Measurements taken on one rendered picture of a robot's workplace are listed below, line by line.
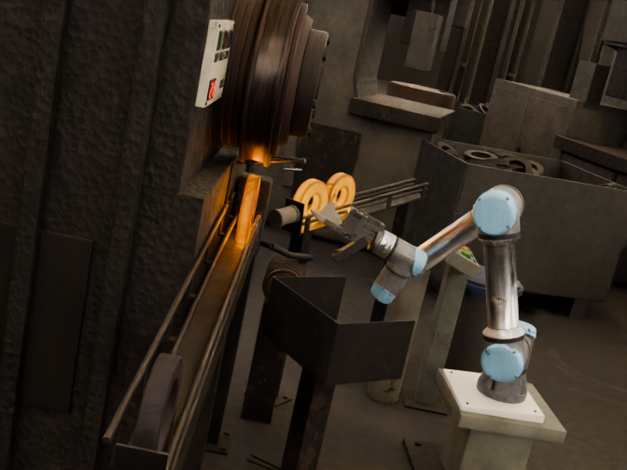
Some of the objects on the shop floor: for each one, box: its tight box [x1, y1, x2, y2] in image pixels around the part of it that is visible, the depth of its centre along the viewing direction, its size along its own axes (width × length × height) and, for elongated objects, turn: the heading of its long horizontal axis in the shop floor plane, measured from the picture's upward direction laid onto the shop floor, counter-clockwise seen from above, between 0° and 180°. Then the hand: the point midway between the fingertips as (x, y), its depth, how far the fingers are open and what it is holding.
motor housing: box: [241, 254, 306, 423], centre depth 273 cm, size 13×22×54 cm, turn 141°
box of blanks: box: [406, 138, 627, 319], centre depth 478 cm, size 103×83×77 cm
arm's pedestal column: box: [402, 414, 534, 470], centre depth 259 cm, size 40×40×26 cm
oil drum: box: [386, 81, 456, 140], centre depth 722 cm, size 59×59×89 cm
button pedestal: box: [401, 246, 480, 416], centre depth 307 cm, size 16×24×62 cm, turn 141°
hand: (313, 214), depth 242 cm, fingers closed
